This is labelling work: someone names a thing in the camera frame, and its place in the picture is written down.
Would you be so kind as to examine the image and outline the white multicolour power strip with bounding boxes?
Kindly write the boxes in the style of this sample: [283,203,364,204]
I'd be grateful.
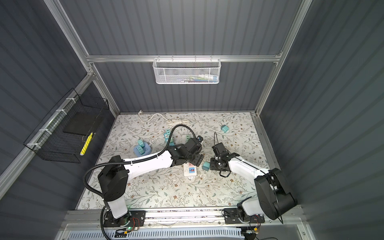
[182,135,197,180]

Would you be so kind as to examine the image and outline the teal power strip with USB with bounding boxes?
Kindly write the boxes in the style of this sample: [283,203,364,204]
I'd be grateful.
[164,131,175,146]

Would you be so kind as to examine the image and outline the teal charger cube top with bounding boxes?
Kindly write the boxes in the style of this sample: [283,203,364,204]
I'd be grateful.
[221,125,230,133]

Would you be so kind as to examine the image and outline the light blue square power socket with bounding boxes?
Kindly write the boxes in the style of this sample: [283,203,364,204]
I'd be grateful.
[134,145,152,157]

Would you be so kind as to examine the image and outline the teal charger cube front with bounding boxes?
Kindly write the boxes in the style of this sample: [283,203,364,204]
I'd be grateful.
[137,146,146,155]

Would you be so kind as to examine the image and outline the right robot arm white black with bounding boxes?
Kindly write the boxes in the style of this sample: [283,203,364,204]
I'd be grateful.
[210,143,298,222]

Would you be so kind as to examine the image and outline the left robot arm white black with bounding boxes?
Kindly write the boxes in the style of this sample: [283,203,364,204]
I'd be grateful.
[98,136,204,220]

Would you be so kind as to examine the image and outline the items in white basket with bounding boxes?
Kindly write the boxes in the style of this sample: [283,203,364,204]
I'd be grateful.
[178,74,219,84]

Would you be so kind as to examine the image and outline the yellow striped item in basket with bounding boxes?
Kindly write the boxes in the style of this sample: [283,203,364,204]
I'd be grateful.
[80,132,94,156]

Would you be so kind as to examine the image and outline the black pad in basket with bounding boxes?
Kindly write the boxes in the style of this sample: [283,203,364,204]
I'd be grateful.
[63,113,104,136]

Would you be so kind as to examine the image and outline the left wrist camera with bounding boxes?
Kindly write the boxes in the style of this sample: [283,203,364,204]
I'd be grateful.
[197,136,204,143]

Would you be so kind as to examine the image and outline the white coiled power cable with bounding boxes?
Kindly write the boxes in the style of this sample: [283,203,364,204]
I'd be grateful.
[149,118,191,145]

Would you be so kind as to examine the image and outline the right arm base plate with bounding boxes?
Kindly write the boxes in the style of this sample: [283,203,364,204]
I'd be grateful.
[221,208,265,225]

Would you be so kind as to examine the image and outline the long white cable at back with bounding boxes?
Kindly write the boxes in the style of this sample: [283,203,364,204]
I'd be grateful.
[137,110,172,124]

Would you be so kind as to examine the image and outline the white slotted cable duct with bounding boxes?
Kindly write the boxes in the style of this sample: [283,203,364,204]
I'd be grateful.
[64,227,245,240]

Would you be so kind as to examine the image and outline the white wire mesh basket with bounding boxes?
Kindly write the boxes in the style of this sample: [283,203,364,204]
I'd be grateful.
[153,59,222,85]

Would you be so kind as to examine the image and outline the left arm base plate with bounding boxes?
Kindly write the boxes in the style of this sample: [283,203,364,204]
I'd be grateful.
[103,210,147,228]

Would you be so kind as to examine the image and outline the black wire mesh basket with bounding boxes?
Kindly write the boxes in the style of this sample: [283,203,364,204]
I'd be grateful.
[24,91,110,164]

